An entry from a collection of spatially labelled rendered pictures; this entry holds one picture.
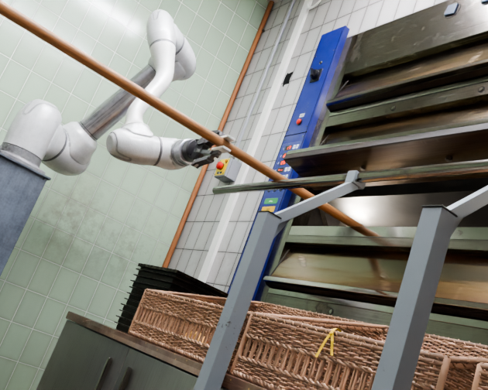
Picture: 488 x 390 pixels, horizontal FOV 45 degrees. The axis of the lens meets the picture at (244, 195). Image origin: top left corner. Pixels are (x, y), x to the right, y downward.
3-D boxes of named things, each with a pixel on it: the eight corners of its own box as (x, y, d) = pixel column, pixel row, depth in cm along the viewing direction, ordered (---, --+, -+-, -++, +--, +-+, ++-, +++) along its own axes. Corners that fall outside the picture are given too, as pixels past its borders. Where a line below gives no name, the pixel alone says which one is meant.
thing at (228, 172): (224, 183, 291) (231, 165, 294) (235, 182, 282) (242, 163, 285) (212, 176, 287) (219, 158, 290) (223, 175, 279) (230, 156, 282)
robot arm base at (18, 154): (-25, 151, 219) (-18, 138, 220) (29, 177, 231) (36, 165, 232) (-12, 147, 204) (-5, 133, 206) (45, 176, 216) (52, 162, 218)
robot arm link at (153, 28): (173, 34, 218) (186, 55, 230) (168, -2, 226) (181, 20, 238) (140, 45, 220) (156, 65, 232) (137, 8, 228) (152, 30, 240)
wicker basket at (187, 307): (237, 374, 211) (262, 302, 219) (351, 419, 165) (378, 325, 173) (123, 332, 186) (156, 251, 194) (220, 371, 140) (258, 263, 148)
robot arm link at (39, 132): (-9, 138, 216) (18, 88, 222) (22, 159, 232) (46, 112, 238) (25, 147, 210) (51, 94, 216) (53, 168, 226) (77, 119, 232)
